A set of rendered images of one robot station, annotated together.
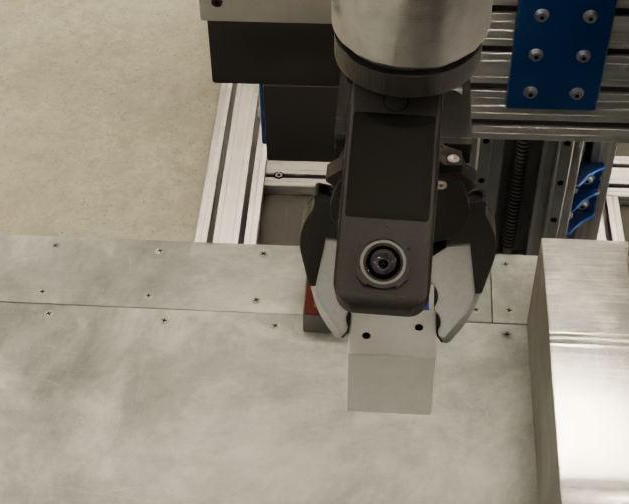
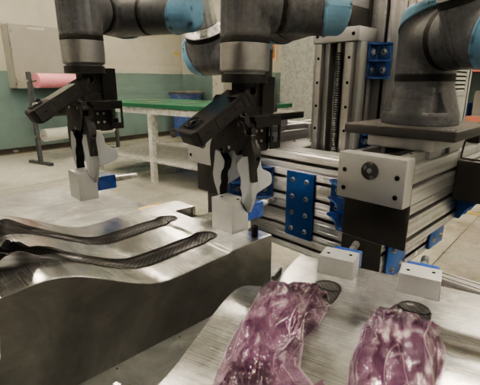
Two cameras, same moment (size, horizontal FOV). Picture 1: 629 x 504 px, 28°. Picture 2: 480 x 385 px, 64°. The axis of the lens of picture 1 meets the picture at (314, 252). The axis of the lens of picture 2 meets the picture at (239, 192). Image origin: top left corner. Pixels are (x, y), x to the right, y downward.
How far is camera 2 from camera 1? 0.86 m
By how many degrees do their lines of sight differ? 46
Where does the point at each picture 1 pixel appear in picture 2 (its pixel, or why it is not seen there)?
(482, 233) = (86, 129)
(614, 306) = (163, 211)
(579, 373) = (130, 216)
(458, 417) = not seen: hidden behind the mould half
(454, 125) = (96, 101)
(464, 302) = (88, 159)
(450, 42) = (69, 54)
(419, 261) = (40, 105)
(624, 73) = (319, 228)
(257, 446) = not seen: hidden behind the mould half
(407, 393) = (76, 189)
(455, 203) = (79, 114)
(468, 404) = not seen: hidden behind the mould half
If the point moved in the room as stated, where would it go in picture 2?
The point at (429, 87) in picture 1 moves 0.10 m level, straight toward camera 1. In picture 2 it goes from (68, 69) to (3, 68)
